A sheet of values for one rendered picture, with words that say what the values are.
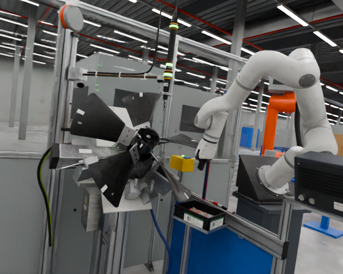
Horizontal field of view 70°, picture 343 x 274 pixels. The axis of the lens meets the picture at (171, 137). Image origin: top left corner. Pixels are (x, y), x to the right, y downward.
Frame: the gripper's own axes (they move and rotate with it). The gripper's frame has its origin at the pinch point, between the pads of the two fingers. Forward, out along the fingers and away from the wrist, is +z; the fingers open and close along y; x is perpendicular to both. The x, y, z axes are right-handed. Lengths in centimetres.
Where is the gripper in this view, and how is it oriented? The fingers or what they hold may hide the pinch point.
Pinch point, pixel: (201, 166)
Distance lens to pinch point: 134.0
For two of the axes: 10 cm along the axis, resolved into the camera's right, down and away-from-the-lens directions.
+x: 4.6, 4.0, -8.0
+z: -2.7, 9.1, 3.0
